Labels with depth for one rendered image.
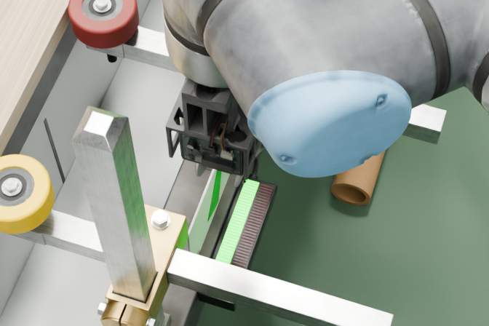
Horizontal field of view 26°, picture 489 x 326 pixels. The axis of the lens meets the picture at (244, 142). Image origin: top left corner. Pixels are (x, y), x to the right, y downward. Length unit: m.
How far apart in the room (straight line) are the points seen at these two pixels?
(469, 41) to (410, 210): 1.47
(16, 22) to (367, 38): 0.68
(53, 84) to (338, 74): 0.73
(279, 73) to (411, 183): 1.54
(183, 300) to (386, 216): 0.91
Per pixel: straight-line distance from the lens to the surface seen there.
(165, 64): 1.27
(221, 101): 0.80
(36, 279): 1.40
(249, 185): 1.34
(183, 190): 1.34
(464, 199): 2.16
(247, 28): 0.65
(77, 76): 1.39
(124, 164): 0.88
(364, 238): 2.09
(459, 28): 0.67
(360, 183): 2.06
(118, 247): 1.00
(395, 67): 0.65
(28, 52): 1.23
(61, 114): 1.37
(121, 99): 1.51
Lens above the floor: 1.88
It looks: 60 degrees down
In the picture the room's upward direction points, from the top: straight up
